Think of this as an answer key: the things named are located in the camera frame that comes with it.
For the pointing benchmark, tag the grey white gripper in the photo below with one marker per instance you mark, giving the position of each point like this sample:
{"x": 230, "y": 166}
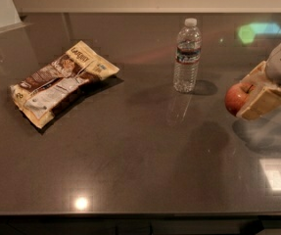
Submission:
{"x": 266, "y": 97}

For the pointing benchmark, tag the red apple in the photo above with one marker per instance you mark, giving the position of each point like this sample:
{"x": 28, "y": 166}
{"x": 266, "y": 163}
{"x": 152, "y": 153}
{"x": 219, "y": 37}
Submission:
{"x": 236, "y": 97}

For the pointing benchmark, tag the clear plastic water bottle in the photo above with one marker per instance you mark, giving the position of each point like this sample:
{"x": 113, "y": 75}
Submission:
{"x": 187, "y": 56}

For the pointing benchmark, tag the brown and cream snack bag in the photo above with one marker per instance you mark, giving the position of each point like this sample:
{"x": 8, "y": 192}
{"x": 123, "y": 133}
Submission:
{"x": 56, "y": 84}

